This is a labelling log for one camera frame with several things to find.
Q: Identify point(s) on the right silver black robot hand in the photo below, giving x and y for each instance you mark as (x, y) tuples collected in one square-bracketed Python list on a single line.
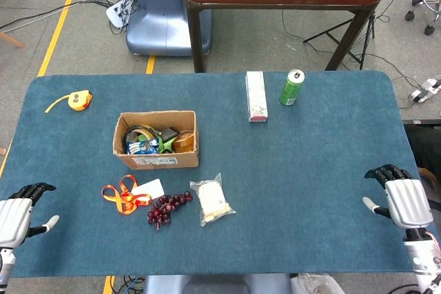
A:
[(408, 204)]

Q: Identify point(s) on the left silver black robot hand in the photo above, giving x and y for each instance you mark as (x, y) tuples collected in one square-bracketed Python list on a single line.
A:
[(13, 218)]

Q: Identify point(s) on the dark red grape bunch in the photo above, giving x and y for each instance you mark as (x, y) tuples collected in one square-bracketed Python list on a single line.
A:
[(165, 208)]

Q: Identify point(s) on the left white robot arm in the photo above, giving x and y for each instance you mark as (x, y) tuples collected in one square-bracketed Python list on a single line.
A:
[(5, 266)]

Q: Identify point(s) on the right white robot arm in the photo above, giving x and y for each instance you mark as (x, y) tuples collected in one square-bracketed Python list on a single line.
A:
[(422, 259)]

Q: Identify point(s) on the open cardboard box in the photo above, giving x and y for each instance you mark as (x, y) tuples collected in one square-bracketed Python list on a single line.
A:
[(155, 161)]

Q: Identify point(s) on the small black box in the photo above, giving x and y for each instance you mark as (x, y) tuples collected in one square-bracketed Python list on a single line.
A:
[(169, 133)]

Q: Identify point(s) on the black furniture panel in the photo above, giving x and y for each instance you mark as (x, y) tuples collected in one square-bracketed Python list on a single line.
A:
[(425, 146)]

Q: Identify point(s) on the blue table mat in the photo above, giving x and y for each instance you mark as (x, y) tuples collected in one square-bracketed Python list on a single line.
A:
[(310, 170)]

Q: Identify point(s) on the white power strip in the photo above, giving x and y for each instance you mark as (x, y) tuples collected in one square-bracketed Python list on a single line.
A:
[(115, 14), (425, 90)]

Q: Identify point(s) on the clear plastic bag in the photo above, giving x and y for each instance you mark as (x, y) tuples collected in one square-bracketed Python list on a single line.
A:
[(313, 285)]

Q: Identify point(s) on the yellow tape measure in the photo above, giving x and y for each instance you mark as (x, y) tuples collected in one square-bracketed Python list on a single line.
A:
[(80, 100)]

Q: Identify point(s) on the white badge card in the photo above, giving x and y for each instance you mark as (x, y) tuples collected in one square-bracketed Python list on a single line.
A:
[(150, 188)]

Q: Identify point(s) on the blue snack packet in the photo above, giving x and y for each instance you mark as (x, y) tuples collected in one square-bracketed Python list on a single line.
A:
[(143, 146)]

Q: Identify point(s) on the green drink can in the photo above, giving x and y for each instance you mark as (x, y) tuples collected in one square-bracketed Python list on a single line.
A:
[(291, 91)]

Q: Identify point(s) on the green plastic item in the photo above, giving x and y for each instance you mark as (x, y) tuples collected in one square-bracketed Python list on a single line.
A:
[(165, 145)]

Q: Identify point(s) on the black tripod stand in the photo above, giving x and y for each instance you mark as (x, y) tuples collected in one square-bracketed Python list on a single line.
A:
[(371, 27)]

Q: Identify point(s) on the white floral carton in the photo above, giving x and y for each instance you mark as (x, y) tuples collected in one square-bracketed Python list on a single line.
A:
[(256, 96)]

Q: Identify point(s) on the brown round tin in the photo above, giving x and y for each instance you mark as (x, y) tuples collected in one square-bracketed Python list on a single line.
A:
[(184, 140)]

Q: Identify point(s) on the clear snack bag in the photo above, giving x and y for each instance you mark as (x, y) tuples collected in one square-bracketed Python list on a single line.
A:
[(212, 197)]

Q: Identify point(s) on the blue grey robot torso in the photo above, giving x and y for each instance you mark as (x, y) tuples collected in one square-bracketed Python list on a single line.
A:
[(213, 285)]

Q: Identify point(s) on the blue grey machine base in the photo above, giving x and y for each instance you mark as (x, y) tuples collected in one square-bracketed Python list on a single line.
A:
[(165, 22)]

